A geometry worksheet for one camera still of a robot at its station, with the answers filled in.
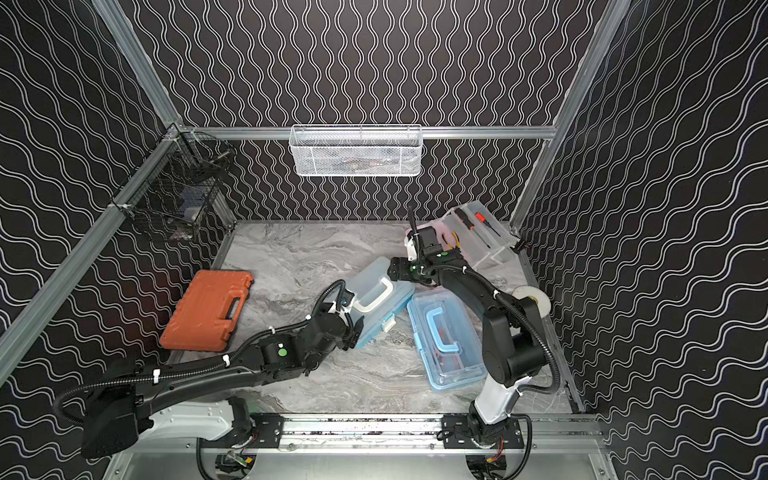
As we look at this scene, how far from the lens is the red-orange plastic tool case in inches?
34.5

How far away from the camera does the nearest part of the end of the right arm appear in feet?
2.18

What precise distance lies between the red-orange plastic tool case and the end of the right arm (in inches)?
20.1
